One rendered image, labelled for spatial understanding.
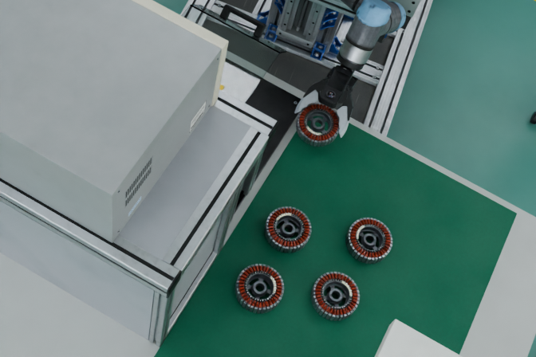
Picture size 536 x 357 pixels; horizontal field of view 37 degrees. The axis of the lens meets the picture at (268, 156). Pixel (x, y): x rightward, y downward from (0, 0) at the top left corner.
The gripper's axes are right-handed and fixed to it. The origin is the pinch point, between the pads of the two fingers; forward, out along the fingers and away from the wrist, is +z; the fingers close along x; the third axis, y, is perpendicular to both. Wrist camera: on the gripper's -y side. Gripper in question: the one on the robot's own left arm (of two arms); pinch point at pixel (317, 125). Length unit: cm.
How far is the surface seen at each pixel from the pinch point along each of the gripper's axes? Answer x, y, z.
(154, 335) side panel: 7, -58, 35
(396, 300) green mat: -37.5, -23.2, 20.0
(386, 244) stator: -29.2, -15.9, 11.7
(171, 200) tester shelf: 14, -60, -1
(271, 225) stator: -2.6, -25.1, 16.9
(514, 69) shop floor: -52, 149, 8
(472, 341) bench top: -58, -23, 20
